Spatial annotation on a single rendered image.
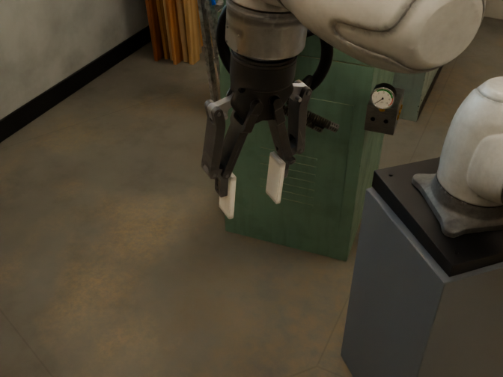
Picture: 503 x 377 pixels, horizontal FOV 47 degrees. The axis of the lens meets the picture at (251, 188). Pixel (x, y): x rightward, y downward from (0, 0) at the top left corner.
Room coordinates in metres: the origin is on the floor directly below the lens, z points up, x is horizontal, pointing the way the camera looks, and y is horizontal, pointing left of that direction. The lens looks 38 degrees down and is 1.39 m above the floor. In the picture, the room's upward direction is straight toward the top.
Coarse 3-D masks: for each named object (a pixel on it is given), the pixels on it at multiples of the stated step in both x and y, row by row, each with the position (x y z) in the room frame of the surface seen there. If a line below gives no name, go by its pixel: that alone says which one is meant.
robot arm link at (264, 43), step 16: (240, 16) 0.57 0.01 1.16; (256, 16) 0.56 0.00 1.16; (272, 16) 0.56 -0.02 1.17; (288, 16) 0.57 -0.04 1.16; (240, 32) 0.57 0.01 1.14; (256, 32) 0.56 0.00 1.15; (272, 32) 0.56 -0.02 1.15; (288, 32) 0.57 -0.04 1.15; (304, 32) 0.59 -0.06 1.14; (240, 48) 0.57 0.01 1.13; (256, 48) 0.56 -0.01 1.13; (272, 48) 0.56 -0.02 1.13; (288, 48) 0.57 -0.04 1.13
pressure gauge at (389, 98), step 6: (384, 84) 1.32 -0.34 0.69; (378, 90) 1.31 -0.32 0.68; (384, 90) 1.30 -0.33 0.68; (390, 90) 1.30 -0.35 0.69; (372, 96) 1.31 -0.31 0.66; (378, 96) 1.31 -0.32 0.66; (384, 96) 1.30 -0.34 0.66; (390, 96) 1.30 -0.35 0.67; (372, 102) 1.31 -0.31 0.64; (378, 102) 1.31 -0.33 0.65; (384, 102) 1.30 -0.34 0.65; (390, 102) 1.30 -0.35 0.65; (384, 108) 1.30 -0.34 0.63
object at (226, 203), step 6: (228, 180) 0.58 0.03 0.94; (234, 180) 0.58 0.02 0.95; (228, 186) 0.58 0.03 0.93; (234, 186) 0.58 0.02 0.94; (228, 192) 0.58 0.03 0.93; (234, 192) 0.58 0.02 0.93; (222, 198) 0.59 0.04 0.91; (228, 198) 0.58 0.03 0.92; (234, 198) 0.58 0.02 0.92; (222, 204) 0.59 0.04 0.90; (228, 204) 0.58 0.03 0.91; (222, 210) 0.59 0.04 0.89; (228, 210) 0.58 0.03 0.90; (228, 216) 0.58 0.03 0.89
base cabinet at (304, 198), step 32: (352, 64) 1.40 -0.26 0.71; (224, 96) 1.52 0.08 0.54; (320, 96) 1.42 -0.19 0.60; (352, 96) 1.39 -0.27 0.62; (256, 128) 1.49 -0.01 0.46; (352, 128) 1.39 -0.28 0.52; (256, 160) 1.49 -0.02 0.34; (320, 160) 1.41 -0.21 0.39; (352, 160) 1.38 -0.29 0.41; (256, 192) 1.49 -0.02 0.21; (288, 192) 1.45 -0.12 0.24; (320, 192) 1.41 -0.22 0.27; (352, 192) 1.38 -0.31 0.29; (256, 224) 1.49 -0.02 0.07; (288, 224) 1.45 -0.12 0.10; (320, 224) 1.41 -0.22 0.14; (352, 224) 1.38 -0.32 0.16
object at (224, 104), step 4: (232, 92) 0.59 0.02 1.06; (228, 96) 0.59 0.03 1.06; (220, 100) 0.58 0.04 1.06; (224, 100) 0.58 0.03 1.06; (228, 100) 0.58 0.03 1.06; (212, 104) 0.58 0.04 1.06; (216, 104) 0.58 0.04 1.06; (220, 104) 0.58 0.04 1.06; (224, 104) 0.58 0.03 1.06; (228, 104) 0.58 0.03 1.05; (208, 108) 0.58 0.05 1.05; (212, 108) 0.57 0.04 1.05; (224, 108) 0.58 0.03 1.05; (228, 108) 0.58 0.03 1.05; (208, 112) 0.58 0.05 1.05; (224, 112) 0.58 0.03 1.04; (224, 116) 0.57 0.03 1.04
